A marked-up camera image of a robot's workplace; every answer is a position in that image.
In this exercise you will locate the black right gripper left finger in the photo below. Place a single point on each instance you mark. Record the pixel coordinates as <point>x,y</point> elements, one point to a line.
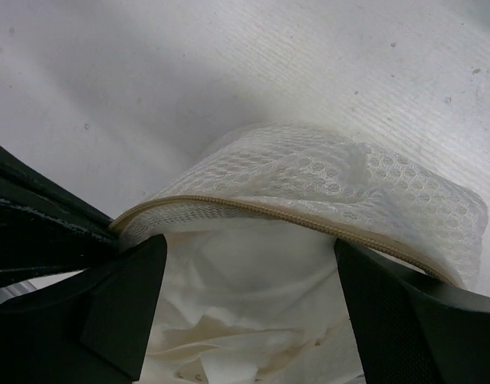
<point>90,328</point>

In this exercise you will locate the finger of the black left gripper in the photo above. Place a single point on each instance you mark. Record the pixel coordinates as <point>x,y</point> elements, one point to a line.
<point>45,229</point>

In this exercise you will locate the white mesh laundry bag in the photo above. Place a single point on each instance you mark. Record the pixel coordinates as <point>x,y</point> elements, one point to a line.
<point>314,177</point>

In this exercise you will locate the white bra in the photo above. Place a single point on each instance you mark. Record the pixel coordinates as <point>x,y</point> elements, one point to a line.
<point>260,303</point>

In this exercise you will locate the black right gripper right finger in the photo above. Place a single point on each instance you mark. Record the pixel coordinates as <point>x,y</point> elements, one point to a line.
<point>410,327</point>

